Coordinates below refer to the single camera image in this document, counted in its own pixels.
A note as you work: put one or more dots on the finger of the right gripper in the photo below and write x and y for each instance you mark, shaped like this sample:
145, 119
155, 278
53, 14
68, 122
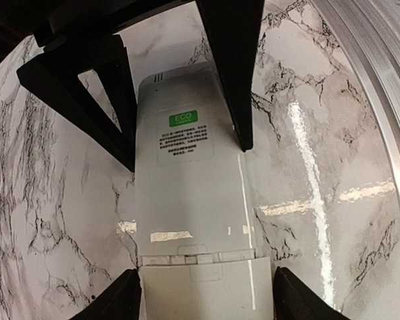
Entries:
232, 29

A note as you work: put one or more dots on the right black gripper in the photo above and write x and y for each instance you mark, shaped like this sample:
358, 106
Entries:
53, 76

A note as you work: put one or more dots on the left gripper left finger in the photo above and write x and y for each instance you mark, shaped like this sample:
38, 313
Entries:
120, 301

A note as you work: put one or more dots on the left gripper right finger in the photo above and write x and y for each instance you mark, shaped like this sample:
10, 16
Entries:
294, 300

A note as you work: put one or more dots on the white remote control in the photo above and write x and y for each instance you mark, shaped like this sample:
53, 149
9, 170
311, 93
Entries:
192, 200

